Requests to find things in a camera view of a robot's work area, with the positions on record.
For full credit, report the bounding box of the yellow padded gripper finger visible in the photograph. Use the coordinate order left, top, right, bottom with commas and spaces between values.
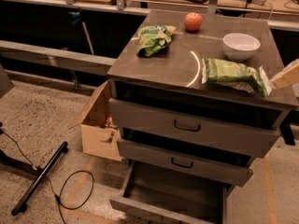
270, 59, 299, 89

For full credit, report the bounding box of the green jalapeno chip bag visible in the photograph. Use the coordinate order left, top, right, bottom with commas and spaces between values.
202, 58, 272, 97

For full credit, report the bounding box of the white bowl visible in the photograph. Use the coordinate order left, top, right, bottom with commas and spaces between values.
222, 33, 261, 62

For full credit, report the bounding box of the crumpled green chip bag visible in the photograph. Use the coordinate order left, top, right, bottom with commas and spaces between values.
136, 25, 176, 57

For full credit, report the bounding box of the grey metal drawer cabinet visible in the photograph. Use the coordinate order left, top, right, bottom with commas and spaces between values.
108, 10, 298, 224

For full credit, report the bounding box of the red apple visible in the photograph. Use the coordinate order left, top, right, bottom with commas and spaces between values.
184, 12, 203, 33

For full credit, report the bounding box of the top grey drawer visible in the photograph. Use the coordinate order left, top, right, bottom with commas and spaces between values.
108, 98, 278, 158

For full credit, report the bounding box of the middle grey drawer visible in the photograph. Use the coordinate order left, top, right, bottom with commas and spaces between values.
117, 139, 253, 187

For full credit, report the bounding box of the bottom open grey drawer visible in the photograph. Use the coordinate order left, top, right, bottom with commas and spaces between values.
110, 161, 228, 224

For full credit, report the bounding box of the cardboard box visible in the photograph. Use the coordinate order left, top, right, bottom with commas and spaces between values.
69, 81, 122, 161

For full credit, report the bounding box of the black stand leg bar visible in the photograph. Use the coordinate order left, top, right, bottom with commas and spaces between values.
11, 142, 68, 216

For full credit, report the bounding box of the grey metal rail beam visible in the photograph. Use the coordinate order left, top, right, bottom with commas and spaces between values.
0, 40, 115, 76

